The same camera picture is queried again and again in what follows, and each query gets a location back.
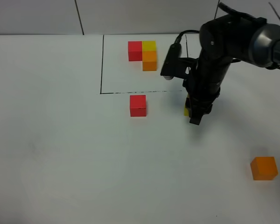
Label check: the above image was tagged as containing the orange template cube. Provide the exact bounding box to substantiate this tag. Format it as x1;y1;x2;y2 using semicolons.
142;51;157;71

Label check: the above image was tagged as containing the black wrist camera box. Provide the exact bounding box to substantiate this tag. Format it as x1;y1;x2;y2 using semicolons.
161;43;197;80

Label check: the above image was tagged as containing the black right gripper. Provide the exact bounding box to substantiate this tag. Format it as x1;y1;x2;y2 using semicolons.
183;55;231;125

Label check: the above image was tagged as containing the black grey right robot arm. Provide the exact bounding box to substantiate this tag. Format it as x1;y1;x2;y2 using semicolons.
183;15;280;125

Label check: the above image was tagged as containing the black camera cable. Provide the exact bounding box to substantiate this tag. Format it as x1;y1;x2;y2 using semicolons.
174;29;200;46

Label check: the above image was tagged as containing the red template cube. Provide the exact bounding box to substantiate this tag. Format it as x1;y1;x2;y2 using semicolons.
128;41;142;61

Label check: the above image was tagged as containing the yellow template cube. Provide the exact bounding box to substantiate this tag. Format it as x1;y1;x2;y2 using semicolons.
142;41;157;52

